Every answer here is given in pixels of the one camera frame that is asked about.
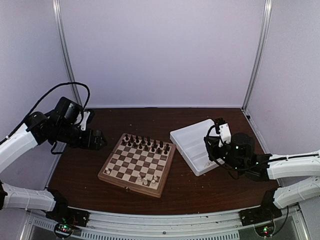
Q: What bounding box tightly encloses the wooden chess board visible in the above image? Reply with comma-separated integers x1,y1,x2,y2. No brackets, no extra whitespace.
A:
97,133,176,198

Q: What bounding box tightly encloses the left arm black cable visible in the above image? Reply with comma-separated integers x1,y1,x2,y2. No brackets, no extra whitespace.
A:
4,81,91,141

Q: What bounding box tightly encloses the front aluminium rail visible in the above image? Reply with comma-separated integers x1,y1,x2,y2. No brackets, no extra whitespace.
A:
18,205,311,240

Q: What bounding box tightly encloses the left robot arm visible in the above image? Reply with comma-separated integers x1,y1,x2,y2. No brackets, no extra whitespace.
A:
0,97,107,222

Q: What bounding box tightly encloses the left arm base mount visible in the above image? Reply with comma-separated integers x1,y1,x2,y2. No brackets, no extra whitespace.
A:
45,189,90,227

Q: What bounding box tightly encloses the right aluminium frame post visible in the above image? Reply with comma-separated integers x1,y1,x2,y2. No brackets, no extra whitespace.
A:
241,0,273,112

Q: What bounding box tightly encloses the white plastic tray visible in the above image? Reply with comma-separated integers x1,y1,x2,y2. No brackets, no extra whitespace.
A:
170,119,219,177

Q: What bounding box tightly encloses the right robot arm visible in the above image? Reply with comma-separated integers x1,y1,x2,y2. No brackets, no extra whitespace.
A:
204,133,320,221

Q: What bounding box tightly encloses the pile of white chess pieces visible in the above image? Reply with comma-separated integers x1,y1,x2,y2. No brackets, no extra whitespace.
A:
204,161,213,168

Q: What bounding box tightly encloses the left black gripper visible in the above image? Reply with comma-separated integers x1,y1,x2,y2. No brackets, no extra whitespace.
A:
55,122,107,150

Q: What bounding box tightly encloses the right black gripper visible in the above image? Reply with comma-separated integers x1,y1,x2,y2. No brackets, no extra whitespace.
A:
204,136,244,174

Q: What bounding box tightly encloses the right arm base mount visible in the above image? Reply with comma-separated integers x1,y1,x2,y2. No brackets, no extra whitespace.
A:
239,188,282,226

